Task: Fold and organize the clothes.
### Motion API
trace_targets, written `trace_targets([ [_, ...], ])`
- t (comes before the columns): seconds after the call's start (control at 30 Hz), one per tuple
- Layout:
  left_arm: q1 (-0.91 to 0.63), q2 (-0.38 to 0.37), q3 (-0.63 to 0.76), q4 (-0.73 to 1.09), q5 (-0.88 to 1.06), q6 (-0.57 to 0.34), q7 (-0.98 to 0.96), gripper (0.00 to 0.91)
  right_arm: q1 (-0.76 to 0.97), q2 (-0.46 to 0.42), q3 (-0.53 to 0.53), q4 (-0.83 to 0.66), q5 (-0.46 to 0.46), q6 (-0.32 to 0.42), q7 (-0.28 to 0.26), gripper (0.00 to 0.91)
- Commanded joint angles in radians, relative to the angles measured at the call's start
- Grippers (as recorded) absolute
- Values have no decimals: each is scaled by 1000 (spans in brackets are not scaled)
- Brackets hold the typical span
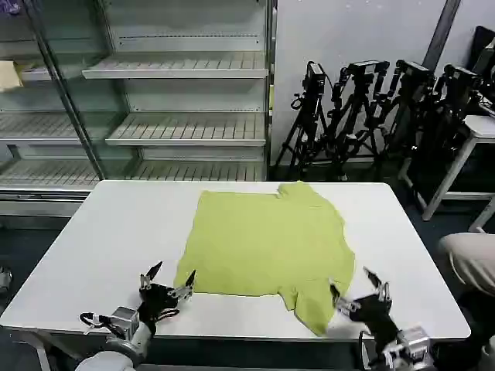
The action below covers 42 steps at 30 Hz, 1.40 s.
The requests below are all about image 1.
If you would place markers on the black camera tripod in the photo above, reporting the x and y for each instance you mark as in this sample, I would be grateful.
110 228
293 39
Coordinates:
357 100
311 100
456 104
414 96

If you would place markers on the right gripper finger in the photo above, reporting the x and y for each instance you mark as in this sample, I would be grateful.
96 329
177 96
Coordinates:
345 306
384 291

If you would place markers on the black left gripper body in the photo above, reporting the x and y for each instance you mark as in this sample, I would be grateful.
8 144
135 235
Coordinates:
156 301

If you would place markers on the grey caster wheel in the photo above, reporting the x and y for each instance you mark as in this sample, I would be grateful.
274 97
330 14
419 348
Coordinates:
4 280

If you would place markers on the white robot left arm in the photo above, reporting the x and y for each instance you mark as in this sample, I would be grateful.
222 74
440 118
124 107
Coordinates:
127 344

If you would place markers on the yellow paper sheet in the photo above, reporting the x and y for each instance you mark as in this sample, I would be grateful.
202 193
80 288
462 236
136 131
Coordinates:
8 75

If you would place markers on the yellow-green shirt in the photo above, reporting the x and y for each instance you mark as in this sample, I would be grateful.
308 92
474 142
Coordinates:
267 247

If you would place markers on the purple item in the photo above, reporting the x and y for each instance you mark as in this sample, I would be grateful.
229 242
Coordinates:
9 5

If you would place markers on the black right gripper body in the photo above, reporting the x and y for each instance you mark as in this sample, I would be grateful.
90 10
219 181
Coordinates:
375 315

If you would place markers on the glass-fronted metal shelf rack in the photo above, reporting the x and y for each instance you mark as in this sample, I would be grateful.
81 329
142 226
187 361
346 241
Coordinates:
174 96

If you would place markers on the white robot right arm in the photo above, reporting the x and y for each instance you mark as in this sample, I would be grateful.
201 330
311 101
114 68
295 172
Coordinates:
412 344

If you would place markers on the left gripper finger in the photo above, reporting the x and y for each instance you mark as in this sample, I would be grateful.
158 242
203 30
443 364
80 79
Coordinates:
147 280
183 291

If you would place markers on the white side table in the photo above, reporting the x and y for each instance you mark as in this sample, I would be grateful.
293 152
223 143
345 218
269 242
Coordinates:
481 129

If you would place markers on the white work table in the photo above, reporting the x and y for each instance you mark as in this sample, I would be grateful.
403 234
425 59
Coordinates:
116 239

